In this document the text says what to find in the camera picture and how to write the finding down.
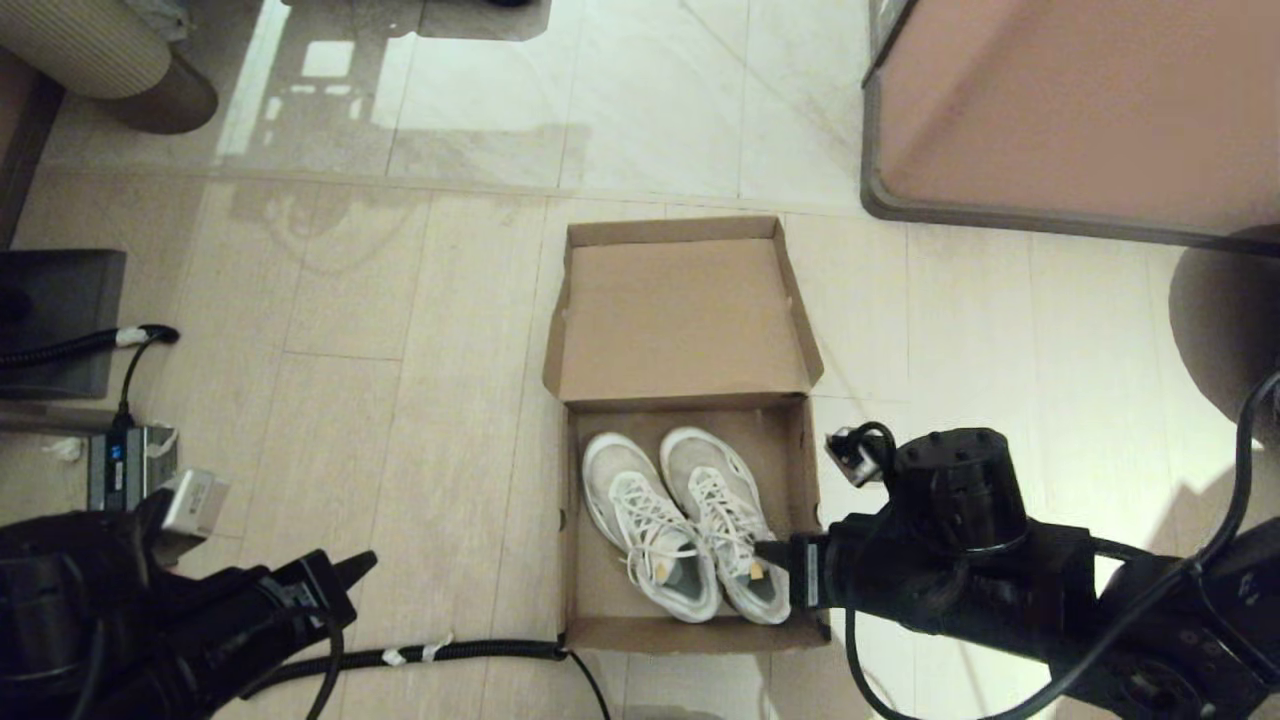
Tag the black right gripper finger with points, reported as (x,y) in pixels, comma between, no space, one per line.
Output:
(775,547)
(775,560)

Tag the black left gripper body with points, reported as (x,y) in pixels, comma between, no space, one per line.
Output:
(300,595)

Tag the round dark stool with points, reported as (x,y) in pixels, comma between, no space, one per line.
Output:
(1225,330)

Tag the black corrugated conduit with tape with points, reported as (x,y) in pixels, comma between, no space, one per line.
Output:
(420,655)

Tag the dark grey flat box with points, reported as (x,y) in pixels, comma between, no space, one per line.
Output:
(55,320)

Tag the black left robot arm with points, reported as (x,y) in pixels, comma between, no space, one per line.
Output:
(100,620)

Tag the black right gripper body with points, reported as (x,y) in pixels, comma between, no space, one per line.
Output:
(835,575)

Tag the brown round pedestal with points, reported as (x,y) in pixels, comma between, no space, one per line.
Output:
(175,100)

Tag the large pink cabinet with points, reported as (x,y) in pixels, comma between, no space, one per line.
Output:
(1080,100)

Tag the black conduit with white tip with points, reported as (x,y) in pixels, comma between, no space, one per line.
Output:
(70,346)

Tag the brown cardboard box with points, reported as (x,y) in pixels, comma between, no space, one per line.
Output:
(680,330)

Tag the beige ribbed cylinder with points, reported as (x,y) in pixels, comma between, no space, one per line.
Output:
(80,45)

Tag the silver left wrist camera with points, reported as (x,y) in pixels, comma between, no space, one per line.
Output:
(193,503)

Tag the white crumpled paper scrap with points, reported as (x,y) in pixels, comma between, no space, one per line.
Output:
(65,450)

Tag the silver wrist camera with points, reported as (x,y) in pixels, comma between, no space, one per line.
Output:
(852,452)
(193,503)

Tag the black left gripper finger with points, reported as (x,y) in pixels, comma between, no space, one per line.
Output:
(362,575)
(352,563)

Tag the white mesh lace-up sneaker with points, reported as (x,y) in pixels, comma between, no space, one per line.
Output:
(715,480)
(640,500)

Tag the silver power adapter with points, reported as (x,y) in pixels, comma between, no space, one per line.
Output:
(125,465)

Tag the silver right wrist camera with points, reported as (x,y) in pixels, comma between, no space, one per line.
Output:
(852,452)

